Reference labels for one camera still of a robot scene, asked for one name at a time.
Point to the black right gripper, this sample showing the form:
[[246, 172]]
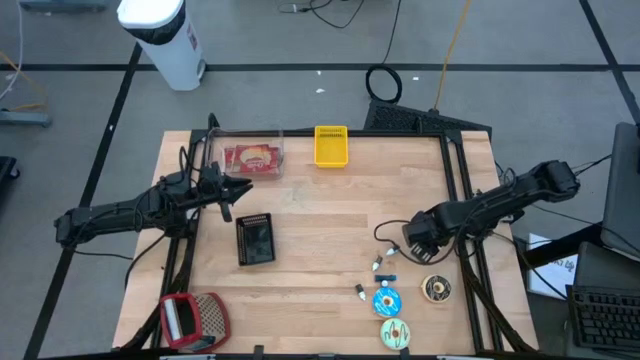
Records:
[[425, 232]]

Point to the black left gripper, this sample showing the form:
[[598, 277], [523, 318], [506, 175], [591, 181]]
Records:
[[210, 190]]

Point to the chocolate frosted donut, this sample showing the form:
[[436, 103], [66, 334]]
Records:
[[427, 289]]

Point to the blue frosted donut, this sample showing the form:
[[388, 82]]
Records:
[[380, 305]]

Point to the green-labelled dropper bottle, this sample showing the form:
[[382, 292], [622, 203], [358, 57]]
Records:
[[360, 291]]

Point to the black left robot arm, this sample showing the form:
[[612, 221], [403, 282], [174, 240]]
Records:
[[110, 220]]

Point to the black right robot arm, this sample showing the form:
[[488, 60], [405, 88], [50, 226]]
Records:
[[500, 200]]

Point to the clear plastic container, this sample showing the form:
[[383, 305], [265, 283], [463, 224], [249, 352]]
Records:
[[215, 155]]

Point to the black plastic basket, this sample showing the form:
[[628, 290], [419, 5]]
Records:
[[255, 240]]

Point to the yellow plastic basket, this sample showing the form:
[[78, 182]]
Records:
[[331, 150]]

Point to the mint green frosted donut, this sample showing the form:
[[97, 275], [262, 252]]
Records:
[[387, 335]]

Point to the red box grater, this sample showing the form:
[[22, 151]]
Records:
[[217, 315]]

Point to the white paper sheet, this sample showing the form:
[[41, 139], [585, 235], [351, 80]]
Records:
[[555, 275]]

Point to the white trash can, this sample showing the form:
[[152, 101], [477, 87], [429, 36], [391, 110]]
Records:
[[170, 55]]

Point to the black keyboard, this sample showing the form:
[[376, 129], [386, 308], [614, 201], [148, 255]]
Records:
[[605, 315]]

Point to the black floor equipment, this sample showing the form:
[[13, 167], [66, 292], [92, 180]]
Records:
[[6, 172]]

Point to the grey floor base plate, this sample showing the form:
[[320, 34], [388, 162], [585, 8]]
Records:
[[25, 118]]

